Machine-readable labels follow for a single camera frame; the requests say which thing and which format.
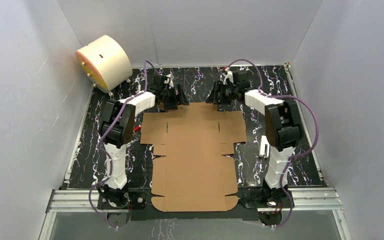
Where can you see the brown cardboard box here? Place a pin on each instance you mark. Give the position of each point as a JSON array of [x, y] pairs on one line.
[[193, 148]]

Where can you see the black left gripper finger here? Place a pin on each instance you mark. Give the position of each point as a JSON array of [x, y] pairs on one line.
[[181, 98], [170, 105]]

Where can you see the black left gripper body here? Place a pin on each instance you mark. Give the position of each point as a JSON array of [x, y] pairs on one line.
[[172, 96]]

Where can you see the white plastic block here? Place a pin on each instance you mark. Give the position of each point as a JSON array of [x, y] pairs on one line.
[[264, 149]]

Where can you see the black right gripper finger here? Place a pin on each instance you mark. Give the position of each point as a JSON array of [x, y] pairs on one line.
[[215, 92], [220, 100]]

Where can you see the cream cylindrical drum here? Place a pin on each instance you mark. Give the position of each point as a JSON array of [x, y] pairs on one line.
[[105, 63]]

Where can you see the aluminium front frame rail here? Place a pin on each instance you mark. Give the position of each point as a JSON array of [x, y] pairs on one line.
[[83, 200]]

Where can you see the aluminium table edge rail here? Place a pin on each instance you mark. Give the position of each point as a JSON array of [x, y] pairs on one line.
[[287, 67]]

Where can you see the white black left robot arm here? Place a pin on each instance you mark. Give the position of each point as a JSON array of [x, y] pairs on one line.
[[118, 121]]

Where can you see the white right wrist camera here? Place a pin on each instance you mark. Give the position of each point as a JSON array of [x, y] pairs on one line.
[[227, 76]]

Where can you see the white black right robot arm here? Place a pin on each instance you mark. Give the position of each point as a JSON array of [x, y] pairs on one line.
[[283, 128]]

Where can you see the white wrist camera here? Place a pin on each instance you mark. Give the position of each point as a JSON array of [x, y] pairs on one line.
[[227, 76], [169, 80]]

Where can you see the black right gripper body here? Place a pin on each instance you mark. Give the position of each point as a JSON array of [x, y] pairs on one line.
[[228, 91]]

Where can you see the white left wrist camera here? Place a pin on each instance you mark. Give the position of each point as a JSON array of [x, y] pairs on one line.
[[169, 80]]

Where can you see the red and white marker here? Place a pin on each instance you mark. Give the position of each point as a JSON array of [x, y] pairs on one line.
[[137, 128]]

